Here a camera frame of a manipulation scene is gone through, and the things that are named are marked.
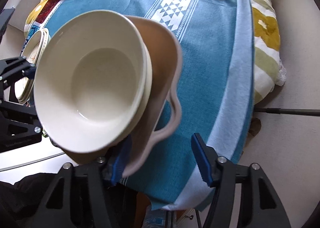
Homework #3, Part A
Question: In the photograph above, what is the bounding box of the cream yellow bowl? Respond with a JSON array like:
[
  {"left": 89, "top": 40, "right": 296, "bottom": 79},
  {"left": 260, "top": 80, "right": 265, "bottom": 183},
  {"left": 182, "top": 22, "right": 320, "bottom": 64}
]
[{"left": 120, "top": 45, "right": 152, "bottom": 138}]

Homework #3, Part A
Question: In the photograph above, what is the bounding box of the blue towel mat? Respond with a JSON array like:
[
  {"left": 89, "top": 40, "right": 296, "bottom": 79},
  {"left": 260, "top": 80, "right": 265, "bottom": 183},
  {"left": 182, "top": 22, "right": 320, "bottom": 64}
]
[{"left": 47, "top": 0, "right": 254, "bottom": 211}]

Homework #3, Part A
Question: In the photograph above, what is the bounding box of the white crumpled tissue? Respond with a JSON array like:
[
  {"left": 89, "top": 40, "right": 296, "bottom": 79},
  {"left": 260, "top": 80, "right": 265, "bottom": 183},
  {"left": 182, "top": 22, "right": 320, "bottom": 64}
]
[{"left": 275, "top": 59, "right": 286, "bottom": 86}]

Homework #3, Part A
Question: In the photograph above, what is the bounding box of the pink handled dish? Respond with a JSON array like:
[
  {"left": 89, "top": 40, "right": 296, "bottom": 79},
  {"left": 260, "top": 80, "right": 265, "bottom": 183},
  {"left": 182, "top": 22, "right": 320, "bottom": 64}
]
[{"left": 61, "top": 14, "right": 183, "bottom": 179}]

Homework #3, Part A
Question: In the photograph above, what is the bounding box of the black curved lamp stand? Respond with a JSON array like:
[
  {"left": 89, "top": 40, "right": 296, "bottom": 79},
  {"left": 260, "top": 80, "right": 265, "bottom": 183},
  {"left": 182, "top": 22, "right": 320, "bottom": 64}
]
[{"left": 254, "top": 107, "right": 320, "bottom": 117}]

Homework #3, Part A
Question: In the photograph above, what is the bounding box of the patterned blue red cloth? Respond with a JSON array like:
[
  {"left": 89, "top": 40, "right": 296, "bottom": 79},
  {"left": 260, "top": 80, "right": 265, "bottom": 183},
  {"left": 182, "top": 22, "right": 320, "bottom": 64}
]
[{"left": 20, "top": 0, "right": 65, "bottom": 55}]

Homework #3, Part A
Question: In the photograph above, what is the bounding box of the white small bowl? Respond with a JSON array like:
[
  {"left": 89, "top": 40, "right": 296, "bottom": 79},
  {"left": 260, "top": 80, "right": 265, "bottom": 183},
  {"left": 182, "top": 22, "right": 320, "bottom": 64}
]
[{"left": 34, "top": 10, "right": 147, "bottom": 153}]

